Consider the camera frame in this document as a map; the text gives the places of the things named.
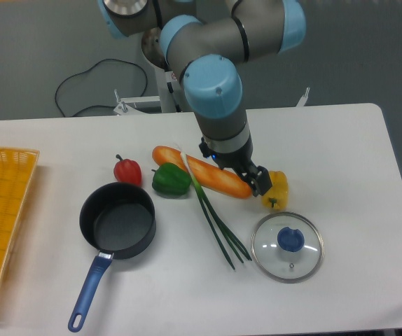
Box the green onion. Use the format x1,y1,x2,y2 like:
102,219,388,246
174,148,252,270

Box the green bell pepper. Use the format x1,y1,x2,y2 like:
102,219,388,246
152,162,191,196

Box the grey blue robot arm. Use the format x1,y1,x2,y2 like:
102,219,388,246
99,1,306,195

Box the white bracket right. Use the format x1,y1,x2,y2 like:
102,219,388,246
296,87,310,107

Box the black saucepan blue handle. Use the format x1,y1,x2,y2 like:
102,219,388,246
68,182,156,333

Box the orange baguette bread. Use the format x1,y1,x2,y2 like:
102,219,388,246
152,146,252,199

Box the glass lid blue knob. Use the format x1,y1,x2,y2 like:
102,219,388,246
251,211,324,284

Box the black cable on floor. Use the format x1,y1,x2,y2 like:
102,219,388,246
54,58,148,118

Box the red bell pepper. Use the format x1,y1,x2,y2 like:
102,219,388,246
113,154,142,186

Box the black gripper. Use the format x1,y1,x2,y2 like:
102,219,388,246
199,136,272,197

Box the yellow bell pepper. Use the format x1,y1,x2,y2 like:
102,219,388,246
261,171,289,211

